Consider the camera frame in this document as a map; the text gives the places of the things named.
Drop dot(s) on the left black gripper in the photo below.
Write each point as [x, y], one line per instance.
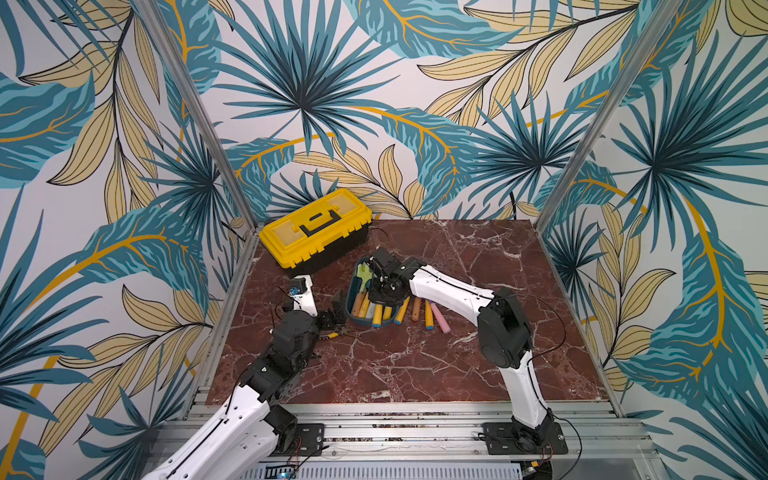
[329, 322]

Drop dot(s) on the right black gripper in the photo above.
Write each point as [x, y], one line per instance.
[387, 284]

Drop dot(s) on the green rake wooden handle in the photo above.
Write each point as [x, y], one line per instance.
[361, 280]

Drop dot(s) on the purple rake pink handle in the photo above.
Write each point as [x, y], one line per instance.
[439, 318]

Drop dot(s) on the teal fork yellow handle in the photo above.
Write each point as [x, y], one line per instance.
[363, 311]

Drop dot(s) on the green rake yellow handle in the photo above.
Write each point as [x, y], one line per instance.
[402, 310]

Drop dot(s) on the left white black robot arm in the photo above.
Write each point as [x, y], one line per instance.
[251, 424]

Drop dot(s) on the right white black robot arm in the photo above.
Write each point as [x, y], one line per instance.
[503, 330]

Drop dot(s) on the yellow black toolbox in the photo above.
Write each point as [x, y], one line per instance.
[316, 235]

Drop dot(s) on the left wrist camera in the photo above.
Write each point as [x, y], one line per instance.
[301, 296]

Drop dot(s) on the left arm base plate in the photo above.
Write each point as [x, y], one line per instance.
[301, 440]

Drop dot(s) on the aluminium rail frame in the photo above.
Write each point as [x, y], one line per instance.
[435, 437]

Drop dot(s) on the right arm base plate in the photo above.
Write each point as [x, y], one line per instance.
[505, 438]

